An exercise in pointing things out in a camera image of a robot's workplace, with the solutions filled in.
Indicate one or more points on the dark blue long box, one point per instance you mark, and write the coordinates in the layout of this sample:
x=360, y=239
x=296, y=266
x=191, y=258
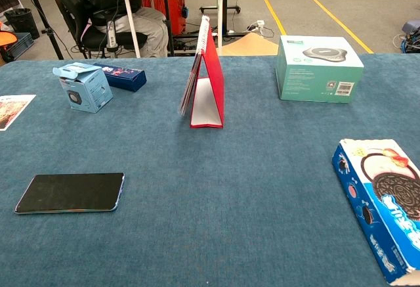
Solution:
x=128, y=77

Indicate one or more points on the red standing desk calendar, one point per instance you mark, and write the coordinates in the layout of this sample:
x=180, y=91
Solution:
x=213, y=70

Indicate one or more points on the red case under desk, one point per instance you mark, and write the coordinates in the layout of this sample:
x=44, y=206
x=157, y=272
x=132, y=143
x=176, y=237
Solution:
x=154, y=4

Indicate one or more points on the blue plastic crate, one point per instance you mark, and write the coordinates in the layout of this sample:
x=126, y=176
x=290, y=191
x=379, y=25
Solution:
x=23, y=44

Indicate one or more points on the white power strip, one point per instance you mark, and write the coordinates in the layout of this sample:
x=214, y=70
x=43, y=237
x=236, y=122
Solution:
x=260, y=23

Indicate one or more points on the black wheeled stand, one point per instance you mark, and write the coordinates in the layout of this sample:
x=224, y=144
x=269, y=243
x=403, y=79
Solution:
x=226, y=4

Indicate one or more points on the blue Oreo cookie box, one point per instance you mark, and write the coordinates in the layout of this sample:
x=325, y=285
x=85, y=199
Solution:
x=387, y=208

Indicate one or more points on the teal speakerphone box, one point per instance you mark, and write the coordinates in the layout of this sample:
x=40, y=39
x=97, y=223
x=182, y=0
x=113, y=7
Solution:
x=315, y=80

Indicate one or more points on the orange round object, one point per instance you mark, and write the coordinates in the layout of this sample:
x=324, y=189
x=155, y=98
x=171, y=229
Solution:
x=6, y=37

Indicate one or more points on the small light blue carton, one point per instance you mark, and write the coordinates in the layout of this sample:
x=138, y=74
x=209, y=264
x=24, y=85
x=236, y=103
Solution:
x=88, y=93

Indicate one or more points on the printed photo card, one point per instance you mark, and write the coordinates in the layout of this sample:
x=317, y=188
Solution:
x=13, y=109

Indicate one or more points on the black waste bin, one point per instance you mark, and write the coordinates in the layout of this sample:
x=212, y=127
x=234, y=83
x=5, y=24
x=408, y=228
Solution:
x=21, y=21

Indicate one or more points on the blue felt table cloth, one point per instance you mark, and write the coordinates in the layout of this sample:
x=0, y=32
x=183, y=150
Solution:
x=210, y=201

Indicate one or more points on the light blue smartphone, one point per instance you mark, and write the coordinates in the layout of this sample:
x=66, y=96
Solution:
x=69, y=191

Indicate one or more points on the black tripod stand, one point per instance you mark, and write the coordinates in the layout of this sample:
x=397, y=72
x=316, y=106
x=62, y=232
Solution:
x=49, y=32
x=166, y=11

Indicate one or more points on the brown cardboard sheet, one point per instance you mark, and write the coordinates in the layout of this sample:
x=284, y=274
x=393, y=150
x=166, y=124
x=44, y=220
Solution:
x=252, y=45

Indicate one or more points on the office chair base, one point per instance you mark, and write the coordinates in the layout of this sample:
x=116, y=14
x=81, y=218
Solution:
x=65, y=1

